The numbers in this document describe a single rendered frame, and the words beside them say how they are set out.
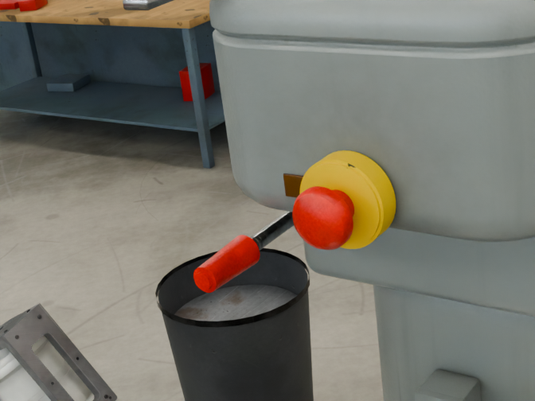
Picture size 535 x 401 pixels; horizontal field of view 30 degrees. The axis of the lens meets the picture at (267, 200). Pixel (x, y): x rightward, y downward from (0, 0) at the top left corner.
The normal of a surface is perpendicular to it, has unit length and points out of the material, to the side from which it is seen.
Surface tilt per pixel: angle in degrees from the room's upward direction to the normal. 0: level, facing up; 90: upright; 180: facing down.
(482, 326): 90
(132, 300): 0
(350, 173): 90
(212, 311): 0
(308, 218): 86
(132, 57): 90
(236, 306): 0
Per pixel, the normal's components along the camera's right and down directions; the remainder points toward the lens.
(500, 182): -0.11, 0.40
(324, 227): -0.49, 0.40
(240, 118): -0.78, 0.33
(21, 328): 0.61, -0.32
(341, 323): -0.12, -0.92
